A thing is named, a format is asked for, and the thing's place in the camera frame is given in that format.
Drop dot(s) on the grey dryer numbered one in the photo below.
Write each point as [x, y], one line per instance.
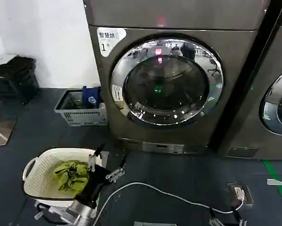
[230, 70]

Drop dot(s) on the white plug adapter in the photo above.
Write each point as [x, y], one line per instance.
[239, 193]

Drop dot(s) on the grey dryer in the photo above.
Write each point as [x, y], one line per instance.
[268, 70]

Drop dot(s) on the white wedge-shaped floor marker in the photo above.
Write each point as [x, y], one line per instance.
[276, 182]

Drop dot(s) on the flat reflective board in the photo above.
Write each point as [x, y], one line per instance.
[0, 133]

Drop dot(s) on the green garment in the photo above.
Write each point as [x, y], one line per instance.
[71, 175]

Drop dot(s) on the white number label sticker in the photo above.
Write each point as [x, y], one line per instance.
[107, 40]

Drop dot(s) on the metal floor socket box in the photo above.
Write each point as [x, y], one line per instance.
[247, 197]

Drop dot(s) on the blue cloth with white print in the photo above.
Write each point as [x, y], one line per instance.
[91, 97]

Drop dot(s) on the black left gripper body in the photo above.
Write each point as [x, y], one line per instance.
[94, 186]

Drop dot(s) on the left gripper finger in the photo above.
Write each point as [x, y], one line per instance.
[117, 174]
[91, 162]

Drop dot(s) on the green floor tape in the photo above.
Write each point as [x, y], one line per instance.
[276, 182]

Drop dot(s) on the round chrome glass dryer door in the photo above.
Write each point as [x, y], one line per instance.
[166, 82]
[279, 106]

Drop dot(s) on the dark cloth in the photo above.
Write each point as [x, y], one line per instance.
[16, 64]

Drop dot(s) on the grey plastic slotted basket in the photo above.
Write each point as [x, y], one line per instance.
[84, 117]

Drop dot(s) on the white perforated laundry basket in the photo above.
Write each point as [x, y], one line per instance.
[44, 174]

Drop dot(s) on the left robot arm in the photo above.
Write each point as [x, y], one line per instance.
[80, 212]

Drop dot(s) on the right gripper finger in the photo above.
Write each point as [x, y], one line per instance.
[213, 217]
[237, 216]

